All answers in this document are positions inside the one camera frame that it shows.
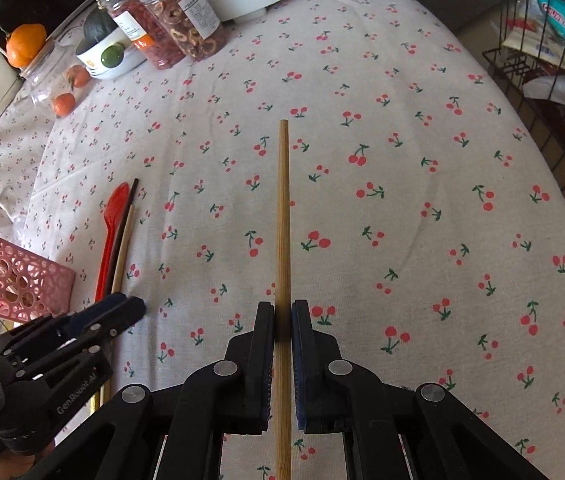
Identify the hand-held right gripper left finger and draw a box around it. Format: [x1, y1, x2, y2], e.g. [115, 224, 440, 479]
[27, 301, 277, 480]

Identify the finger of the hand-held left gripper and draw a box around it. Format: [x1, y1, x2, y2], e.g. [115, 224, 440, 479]
[70, 294, 129, 329]
[90, 297, 146, 346]

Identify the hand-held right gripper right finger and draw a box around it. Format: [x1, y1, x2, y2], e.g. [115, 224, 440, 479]
[289, 299, 549, 480]

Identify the black chopstick with gold bands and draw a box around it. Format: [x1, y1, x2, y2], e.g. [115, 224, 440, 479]
[91, 178, 140, 413]

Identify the wooden chopstick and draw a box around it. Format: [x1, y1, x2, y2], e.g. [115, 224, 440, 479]
[100, 203, 136, 411]
[272, 119, 294, 480]

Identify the pink perforated plastic basket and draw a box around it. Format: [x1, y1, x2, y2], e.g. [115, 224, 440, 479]
[0, 230, 78, 327]

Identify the red plastic spoon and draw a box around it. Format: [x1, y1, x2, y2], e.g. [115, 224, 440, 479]
[93, 182, 131, 313]

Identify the small cherry-print tablecloth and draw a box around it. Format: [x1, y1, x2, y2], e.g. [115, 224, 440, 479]
[0, 110, 58, 241]

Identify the clear glass jar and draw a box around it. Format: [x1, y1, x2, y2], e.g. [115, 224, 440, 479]
[20, 42, 94, 120]

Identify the large cherry-print tablecloth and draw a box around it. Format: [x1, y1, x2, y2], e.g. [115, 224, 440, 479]
[0, 0, 565, 480]

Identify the white ceramic bowl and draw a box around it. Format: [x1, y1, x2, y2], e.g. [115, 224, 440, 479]
[75, 30, 147, 80]

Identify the green lime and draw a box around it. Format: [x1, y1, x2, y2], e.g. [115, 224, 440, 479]
[100, 42, 127, 68]

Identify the jar of red dried berries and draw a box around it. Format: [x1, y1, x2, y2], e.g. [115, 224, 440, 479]
[93, 0, 186, 70]

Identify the large orange with stem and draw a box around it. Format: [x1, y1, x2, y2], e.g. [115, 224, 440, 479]
[5, 24, 48, 68]

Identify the dark green pumpkin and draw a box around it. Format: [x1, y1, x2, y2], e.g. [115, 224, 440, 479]
[82, 2, 123, 48]

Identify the jar of dried fruit rings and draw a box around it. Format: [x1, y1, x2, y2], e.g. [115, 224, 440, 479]
[134, 0, 230, 62]

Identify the black wire rack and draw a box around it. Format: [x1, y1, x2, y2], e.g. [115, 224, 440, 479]
[483, 0, 565, 256]

